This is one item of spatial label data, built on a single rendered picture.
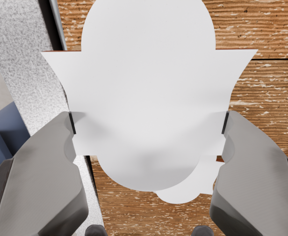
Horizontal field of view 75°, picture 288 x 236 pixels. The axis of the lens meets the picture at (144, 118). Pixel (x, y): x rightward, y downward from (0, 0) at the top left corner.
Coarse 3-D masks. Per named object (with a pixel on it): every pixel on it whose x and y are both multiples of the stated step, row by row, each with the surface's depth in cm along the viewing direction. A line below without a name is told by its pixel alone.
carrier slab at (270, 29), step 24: (72, 0) 20; (216, 0) 20; (240, 0) 20; (264, 0) 20; (72, 24) 21; (216, 24) 21; (240, 24) 21; (264, 24) 21; (216, 48) 22; (264, 48) 22
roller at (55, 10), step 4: (52, 0) 22; (56, 0) 21; (52, 4) 22; (56, 4) 22; (52, 8) 22; (56, 8) 22; (52, 12) 23; (56, 12) 22; (56, 16) 22; (56, 20) 23; (60, 20) 22; (56, 24) 23; (60, 24) 23; (60, 28) 23; (60, 32) 23; (60, 36) 24; (64, 36) 23; (60, 40) 24; (64, 40) 24; (64, 44) 24; (64, 48) 24
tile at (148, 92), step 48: (96, 0) 10; (144, 0) 10; (192, 0) 10; (96, 48) 11; (144, 48) 11; (192, 48) 11; (240, 48) 11; (96, 96) 12; (144, 96) 12; (192, 96) 12; (96, 144) 14; (144, 144) 14; (192, 144) 14
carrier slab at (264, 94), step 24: (264, 72) 23; (240, 96) 25; (264, 96) 25; (264, 120) 27; (96, 168) 32; (120, 192) 35; (144, 192) 35; (120, 216) 39; (144, 216) 39; (168, 216) 39; (192, 216) 39
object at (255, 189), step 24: (240, 120) 10; (240, 144) 9; (264, 144) 9; (240, 168) 7; (264, 168) 7; (216, 192) 7; (240, 192) 6; (264, 192) 6; (216, 216) 7; (240, 216) 6; (264, 216) 6
